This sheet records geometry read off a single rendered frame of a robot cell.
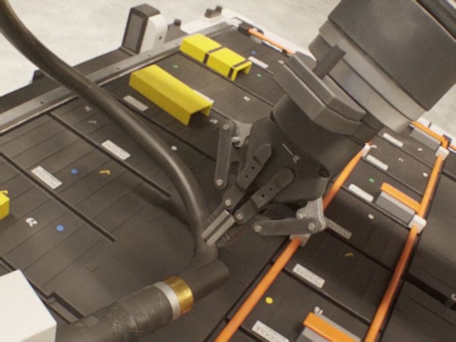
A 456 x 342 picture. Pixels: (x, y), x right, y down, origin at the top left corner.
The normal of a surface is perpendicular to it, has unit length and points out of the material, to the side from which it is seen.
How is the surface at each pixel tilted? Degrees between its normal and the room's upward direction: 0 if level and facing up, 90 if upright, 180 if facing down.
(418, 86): 86
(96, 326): 4
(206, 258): 8
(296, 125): 70
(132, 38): 90
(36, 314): 0
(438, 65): 86
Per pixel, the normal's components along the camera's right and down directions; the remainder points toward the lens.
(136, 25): -0.48, 0.41
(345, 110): 0.36, 0.68
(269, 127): -0.50, 0.03
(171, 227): 0.30, -0.75
